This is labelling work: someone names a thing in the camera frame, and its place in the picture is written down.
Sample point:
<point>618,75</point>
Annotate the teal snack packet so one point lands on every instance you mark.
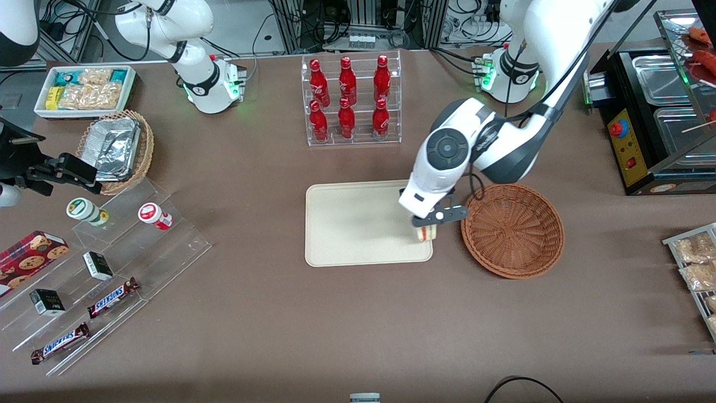
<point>118,74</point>
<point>68,78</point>

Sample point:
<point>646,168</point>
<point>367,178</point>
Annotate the snickers chocolate bar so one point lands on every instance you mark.
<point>112,298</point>
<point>60,342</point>

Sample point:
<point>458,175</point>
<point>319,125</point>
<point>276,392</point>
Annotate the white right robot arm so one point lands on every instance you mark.
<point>201,84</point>

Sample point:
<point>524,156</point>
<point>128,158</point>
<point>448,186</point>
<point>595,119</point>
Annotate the black food warmer yellow panel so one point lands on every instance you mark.
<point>629,145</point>

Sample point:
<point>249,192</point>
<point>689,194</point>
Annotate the yellow snack packet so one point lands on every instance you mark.
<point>53,98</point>

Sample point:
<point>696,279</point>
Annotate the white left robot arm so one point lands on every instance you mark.
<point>503,145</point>

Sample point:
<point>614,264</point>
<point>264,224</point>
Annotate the small grey side box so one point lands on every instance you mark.
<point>598,84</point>

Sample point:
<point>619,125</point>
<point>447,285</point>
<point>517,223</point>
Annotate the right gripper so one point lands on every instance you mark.
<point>15,158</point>

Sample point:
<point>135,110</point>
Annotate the triangle sandwich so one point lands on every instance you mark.
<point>426,235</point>

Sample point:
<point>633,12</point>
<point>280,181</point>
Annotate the white power strip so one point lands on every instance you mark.
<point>362,40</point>

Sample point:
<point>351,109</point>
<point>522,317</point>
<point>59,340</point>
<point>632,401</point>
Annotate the grey snack tray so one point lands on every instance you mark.
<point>669,243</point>

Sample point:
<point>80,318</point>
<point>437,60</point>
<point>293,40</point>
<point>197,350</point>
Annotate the red cookie box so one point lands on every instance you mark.
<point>28,257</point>

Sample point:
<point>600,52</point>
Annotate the green lid jar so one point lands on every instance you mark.
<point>81,208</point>

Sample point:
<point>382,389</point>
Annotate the white snack tray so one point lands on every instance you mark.
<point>84,112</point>

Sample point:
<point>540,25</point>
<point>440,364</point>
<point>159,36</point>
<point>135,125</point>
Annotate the small black box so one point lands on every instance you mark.
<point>47,302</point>
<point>98,266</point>

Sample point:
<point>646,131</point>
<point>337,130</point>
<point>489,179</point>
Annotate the round brown wicker basket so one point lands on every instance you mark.
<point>514,235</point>

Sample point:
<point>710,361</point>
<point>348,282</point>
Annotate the clear acrylic stepped display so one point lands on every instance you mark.
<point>168,252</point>

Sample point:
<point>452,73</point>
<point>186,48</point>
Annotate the silver connector block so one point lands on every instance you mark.
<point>234,84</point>

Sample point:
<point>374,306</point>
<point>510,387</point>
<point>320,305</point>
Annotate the aluminium frame post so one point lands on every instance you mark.
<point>436,22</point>
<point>291,28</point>

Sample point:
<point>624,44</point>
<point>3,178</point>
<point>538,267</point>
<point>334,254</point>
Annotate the beige plastic tray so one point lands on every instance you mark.
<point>358,224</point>

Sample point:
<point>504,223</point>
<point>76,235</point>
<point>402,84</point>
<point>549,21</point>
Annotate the small grey object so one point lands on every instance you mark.
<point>364,398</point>

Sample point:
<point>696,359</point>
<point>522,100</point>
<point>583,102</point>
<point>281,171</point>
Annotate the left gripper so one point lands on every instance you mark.
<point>401,191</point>

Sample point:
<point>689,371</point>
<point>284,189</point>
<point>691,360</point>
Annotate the light wicker basket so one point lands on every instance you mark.
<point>144,157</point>

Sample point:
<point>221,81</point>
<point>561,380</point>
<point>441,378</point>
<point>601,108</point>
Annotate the clear acrylic bottle rack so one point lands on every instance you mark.
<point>361,137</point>

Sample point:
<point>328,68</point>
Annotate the red cola bottle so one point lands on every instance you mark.
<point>348,84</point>
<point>346,120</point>
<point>320,87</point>
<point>382,81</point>
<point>381,120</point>
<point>319,126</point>

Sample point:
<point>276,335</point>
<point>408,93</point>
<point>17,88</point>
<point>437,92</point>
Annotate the red sausage on skewer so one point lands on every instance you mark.
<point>706,59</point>
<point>700,34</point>

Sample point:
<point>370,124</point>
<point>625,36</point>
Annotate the steel food pan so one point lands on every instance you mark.
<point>660,81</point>
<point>679,131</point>

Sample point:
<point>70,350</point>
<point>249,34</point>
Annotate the clear rice cracker pack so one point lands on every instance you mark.
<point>95,75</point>
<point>702,277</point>
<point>711,303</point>
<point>696,249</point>
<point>89,96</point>

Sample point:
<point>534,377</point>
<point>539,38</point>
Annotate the aluminium foil tray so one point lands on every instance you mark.
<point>114,148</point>

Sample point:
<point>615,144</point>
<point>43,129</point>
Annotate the red lid jar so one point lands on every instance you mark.
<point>151,214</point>

